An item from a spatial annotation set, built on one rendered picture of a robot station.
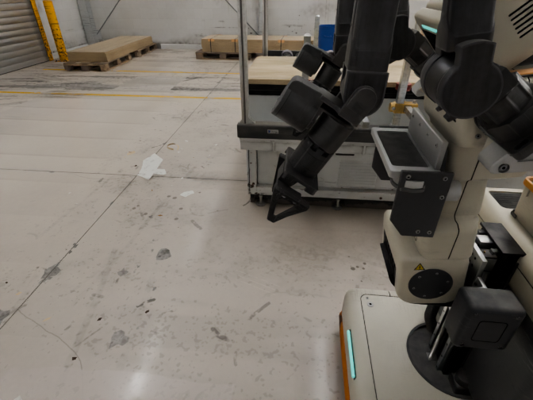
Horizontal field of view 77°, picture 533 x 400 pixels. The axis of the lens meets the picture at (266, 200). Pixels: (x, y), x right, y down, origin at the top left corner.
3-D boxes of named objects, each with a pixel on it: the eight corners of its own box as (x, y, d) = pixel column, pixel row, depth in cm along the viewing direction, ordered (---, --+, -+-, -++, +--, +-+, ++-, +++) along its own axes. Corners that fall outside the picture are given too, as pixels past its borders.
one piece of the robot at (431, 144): (418, 179, 96) (439, 104, 84) (453, 241, 73) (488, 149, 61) (362, 176, 97) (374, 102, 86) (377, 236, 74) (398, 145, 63)
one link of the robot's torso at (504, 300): (456, 282, 107) (482, 219, 94) (497, 365, 84) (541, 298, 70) (370, 275, 110) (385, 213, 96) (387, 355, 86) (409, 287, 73)
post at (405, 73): (395, 141, 185) (416, 47, 160) (389, 140, 186) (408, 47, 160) (393, 139, 188) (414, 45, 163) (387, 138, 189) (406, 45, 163)
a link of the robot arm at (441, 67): (527, 90, 45) (508, 80, 50) (479, 39, 43) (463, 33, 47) (466, 139, 50) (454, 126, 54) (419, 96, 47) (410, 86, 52)
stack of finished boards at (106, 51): (153, 43, 834) (151, 36, 824) (107, 62, 631) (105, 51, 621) (123, 43, 838) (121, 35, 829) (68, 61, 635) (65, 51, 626)
